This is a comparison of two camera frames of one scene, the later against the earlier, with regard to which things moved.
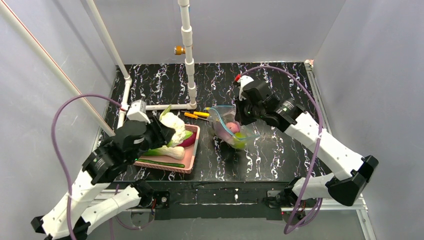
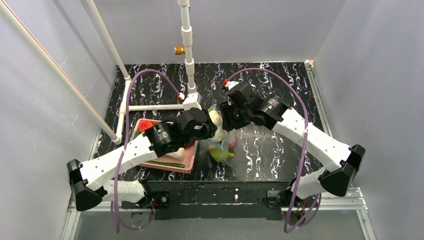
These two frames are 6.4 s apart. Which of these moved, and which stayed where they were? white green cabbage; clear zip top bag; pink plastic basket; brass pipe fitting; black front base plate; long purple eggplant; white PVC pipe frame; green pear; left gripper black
Moved: long purple eggplant; green pear; white green cabbage; clear zip top bag; left gripper black
Stayed: pink plastic basket; white PVC pipe frame; brass pipe fitting; black front base plate
